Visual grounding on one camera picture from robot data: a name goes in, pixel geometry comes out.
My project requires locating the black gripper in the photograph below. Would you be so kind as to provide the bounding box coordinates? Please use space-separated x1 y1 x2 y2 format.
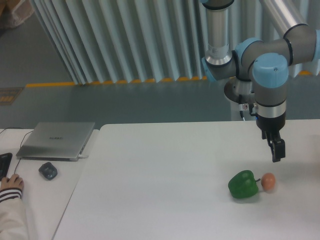
256 112 286 163

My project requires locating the cream sleeved forearm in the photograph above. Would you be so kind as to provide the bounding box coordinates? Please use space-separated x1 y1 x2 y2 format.
0 188 29 240

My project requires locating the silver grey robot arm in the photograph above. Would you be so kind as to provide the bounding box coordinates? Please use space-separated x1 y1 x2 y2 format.
201 0 320 163

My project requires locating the green bell pepper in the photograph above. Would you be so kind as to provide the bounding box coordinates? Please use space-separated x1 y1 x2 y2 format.
227 170 260 199

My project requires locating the person's hand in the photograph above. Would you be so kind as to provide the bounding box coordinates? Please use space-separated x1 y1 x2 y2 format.
0 173 25 192

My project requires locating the brown egg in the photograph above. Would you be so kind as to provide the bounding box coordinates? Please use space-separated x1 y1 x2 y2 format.
261 172 276 191

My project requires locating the white corrugated partition screen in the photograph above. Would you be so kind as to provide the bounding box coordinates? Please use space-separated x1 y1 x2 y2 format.
31 0 320 84

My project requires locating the silver closed laptop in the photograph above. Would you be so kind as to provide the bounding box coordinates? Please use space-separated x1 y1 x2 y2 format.
16 122 95 162

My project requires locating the black computer mouse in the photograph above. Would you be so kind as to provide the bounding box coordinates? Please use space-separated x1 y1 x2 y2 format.
38 162 58 181

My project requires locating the black keyboard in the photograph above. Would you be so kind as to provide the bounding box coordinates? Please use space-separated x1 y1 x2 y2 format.
0 152 13 180

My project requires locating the white laptop cable plug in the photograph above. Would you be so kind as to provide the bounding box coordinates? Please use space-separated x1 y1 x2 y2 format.
78 154 89 159

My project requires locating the black mouse cable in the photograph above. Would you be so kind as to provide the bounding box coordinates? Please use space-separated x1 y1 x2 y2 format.
0 127 35 176

